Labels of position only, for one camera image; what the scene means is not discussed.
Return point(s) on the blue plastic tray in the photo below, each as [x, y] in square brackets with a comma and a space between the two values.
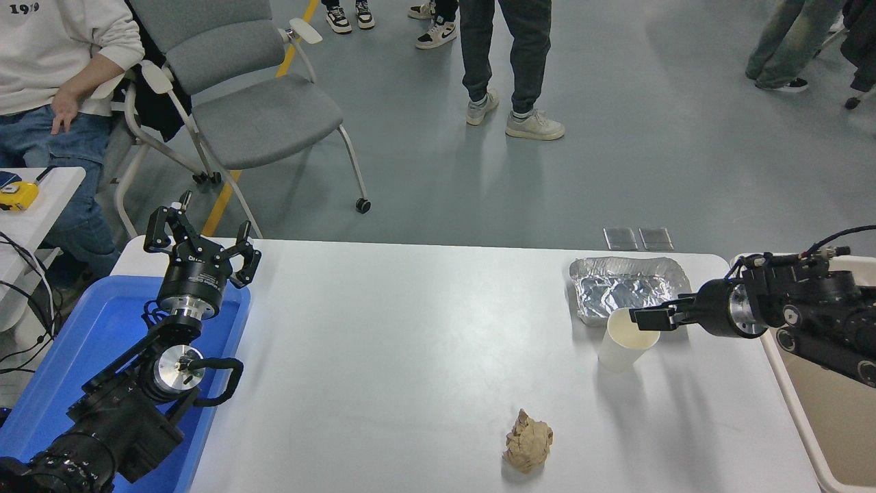
[82, 342]

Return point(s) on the large pale bin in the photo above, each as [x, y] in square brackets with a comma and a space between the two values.
[821, 424]

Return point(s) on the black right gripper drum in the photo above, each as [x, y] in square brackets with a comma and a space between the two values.
[713, 308]

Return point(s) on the white framed chair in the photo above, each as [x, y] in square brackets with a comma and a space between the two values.
[109, 85]

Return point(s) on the white side table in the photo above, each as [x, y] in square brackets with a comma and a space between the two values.
[55, 198]

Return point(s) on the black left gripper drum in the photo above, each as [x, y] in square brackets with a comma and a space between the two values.
[195, 282]

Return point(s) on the grey padded chair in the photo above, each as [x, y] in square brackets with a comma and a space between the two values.
[263, 123]

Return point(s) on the person in black-white sneakers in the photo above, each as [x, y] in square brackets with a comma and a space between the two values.
[438, 33]

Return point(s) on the person in olive trousers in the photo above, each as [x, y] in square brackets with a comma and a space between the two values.
[787, 41]

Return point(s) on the person in jeans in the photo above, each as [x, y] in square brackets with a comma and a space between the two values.
[48, 61]

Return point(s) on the metal floor plate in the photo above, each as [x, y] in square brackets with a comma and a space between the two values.
[656, 238]
[621, 238]

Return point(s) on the crumpled tan paper ball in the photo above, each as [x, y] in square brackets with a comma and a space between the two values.
[528, 444]

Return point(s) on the white paper cup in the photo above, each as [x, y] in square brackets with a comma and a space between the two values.
[616, 352]

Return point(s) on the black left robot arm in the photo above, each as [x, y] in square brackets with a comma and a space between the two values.
[116, 418]

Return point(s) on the black wheeled chair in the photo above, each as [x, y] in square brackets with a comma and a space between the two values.
[861, 48]

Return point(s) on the silver foil tray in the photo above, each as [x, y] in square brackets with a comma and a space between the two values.
[616, 287]

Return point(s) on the person's hand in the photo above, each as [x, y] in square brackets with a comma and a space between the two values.
[65, 109]

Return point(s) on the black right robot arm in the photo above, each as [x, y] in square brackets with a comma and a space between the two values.
[821, 294]

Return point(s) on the person's forearm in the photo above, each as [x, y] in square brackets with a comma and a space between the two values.
[92, 77]

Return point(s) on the person in dark-white shoes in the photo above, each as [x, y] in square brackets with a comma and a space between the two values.
[339, 19]

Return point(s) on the person in grey trousers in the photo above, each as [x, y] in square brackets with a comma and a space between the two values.
[530, 61]

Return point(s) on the yellow tape measure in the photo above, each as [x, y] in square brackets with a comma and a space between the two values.
[17, 197]

